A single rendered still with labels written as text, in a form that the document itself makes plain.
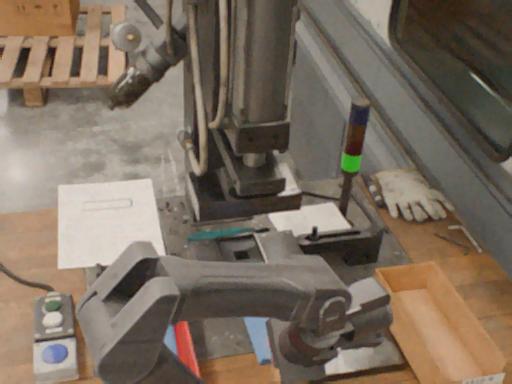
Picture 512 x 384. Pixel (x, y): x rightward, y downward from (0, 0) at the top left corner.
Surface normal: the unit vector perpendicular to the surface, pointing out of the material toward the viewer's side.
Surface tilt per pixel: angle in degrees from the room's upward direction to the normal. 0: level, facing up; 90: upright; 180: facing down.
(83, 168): 0
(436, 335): 0
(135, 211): 1
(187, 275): 19
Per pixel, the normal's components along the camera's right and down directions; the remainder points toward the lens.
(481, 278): 0.04, -0.78
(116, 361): 0.40, 0.59
